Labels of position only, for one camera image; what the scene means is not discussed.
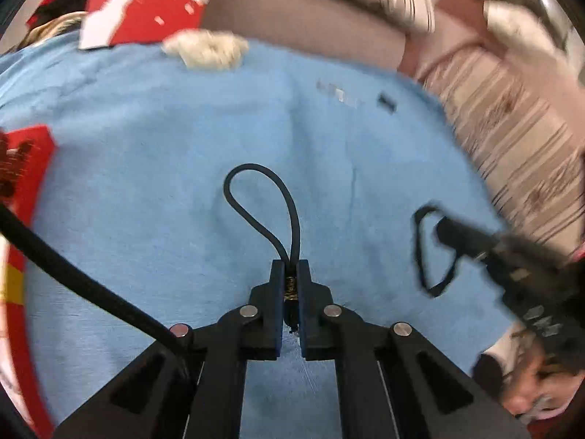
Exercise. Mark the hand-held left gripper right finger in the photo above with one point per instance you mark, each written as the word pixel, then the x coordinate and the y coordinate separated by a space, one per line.
pixel 305 306

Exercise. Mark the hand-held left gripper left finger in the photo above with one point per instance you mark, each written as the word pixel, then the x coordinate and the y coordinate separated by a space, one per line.
pixel 276 306

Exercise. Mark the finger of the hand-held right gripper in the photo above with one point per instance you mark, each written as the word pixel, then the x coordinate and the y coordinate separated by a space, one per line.
pixel 461 235

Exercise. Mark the red box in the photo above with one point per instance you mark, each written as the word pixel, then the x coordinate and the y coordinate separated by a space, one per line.
pixel 36 155

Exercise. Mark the person's right hand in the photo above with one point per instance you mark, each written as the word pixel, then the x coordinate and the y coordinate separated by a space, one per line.
pixel 521 398

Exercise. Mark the small black hair clip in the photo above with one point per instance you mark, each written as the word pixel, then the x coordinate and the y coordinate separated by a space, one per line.
pixel 386 103

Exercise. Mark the metal hair clip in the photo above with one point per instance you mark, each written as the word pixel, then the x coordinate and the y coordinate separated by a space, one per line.
pixel 338 93

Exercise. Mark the cream scrunchie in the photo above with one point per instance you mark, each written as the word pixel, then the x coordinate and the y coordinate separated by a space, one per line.
pixel 205 50

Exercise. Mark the brown sofa seat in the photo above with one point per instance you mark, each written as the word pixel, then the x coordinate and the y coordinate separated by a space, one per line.
pixel 297 23

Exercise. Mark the dark clothes pile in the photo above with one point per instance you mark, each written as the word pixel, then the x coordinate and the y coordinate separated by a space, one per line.
pixel 59 4

